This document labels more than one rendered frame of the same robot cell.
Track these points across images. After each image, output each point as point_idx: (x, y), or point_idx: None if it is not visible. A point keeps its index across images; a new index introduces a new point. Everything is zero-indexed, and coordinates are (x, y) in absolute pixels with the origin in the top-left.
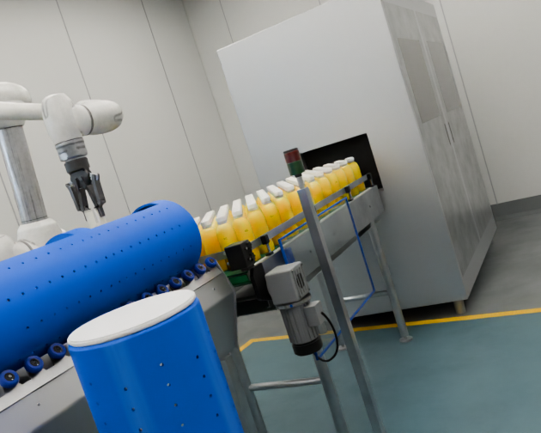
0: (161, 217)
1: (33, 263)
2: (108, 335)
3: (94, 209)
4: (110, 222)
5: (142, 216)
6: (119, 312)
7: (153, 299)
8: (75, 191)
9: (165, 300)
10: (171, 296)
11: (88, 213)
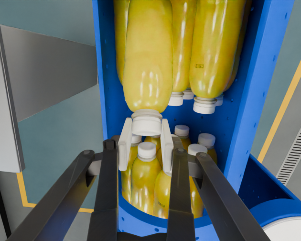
0: (281, 46)
1: None
2: None
3: (169, 170)
4: (229, 181)
5: (262, 93)
6: (272, 240)
7: (294, 228)
8: (50, 232)
9: None
10: None
11: (127, 155)
